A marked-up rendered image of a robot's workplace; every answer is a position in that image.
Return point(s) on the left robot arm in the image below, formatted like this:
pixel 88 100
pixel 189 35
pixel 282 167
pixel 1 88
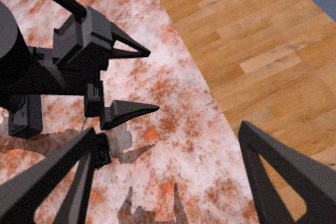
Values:
pixel 16 61

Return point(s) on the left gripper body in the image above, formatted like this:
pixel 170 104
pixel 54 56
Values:
pixel 57 77

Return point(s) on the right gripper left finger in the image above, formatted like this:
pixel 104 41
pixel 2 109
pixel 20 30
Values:
pixel 22 195

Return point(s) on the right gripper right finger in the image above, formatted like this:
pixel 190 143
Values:
pixel 313 181

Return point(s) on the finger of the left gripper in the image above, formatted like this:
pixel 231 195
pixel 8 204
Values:
pixel 119 109
pixel 119 35

